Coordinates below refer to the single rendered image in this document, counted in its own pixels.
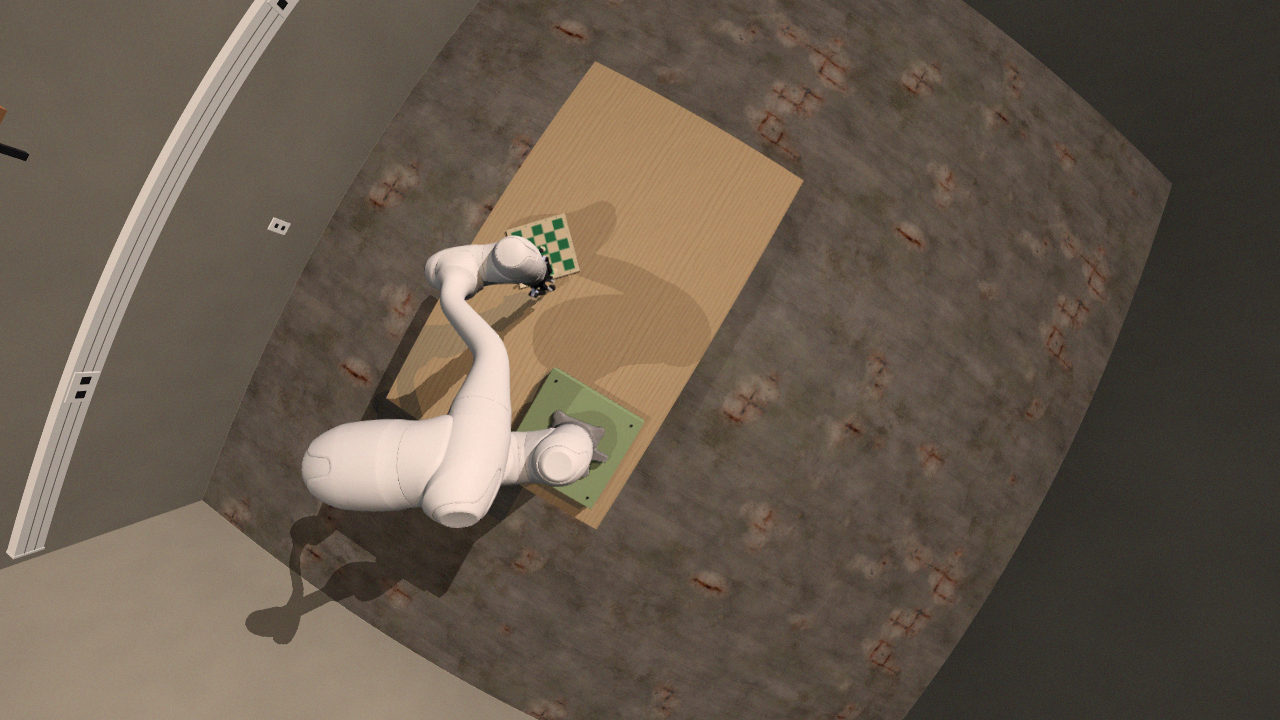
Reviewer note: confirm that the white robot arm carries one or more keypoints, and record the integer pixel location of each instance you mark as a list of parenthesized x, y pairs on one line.
[(453, 465)]

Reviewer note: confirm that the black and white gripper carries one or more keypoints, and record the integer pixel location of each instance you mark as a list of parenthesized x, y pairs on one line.
[(544, 288)]

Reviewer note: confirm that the green and cream chessboard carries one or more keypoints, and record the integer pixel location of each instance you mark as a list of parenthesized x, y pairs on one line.
[(553, 234)]

